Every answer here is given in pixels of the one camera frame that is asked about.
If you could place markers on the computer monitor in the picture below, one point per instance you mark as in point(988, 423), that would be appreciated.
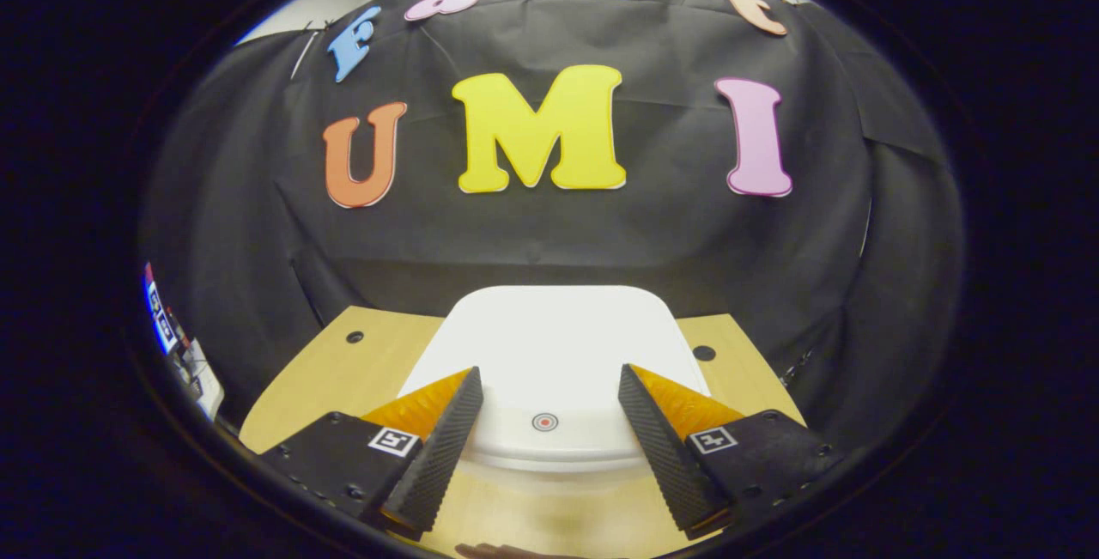
point(161, 318)

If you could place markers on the white garbage bin lid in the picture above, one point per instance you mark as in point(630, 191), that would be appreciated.
point(558, 336)

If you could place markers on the wooden desktop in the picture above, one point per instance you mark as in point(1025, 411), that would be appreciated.
point(343, 370)

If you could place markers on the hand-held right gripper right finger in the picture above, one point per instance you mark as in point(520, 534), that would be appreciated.
point(665, 456)

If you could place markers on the white garbage bin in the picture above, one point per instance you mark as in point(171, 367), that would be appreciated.
point(549, 456)

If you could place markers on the white side table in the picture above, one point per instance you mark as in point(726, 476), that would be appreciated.
point(204, 383)

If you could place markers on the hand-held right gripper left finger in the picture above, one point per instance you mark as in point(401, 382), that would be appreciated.
point(438, 456)

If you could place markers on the black backdrop cloth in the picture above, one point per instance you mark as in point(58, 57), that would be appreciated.
point(687, 233)

